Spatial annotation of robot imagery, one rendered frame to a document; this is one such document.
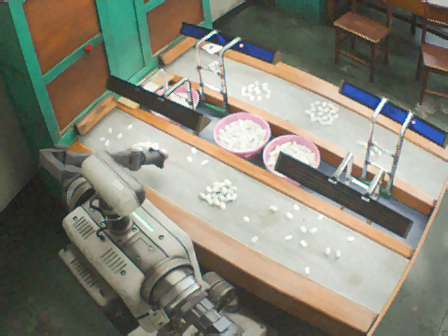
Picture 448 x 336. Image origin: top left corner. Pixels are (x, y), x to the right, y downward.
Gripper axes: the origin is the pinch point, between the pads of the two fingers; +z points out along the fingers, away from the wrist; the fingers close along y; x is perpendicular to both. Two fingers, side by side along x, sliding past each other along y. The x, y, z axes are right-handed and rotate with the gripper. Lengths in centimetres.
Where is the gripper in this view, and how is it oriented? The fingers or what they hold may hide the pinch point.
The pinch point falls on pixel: (167, 157)
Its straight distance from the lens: 228.1
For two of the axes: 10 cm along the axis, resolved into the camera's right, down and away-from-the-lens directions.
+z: 5.1, -0.4, 8.6
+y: -7.9, -4.1, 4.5
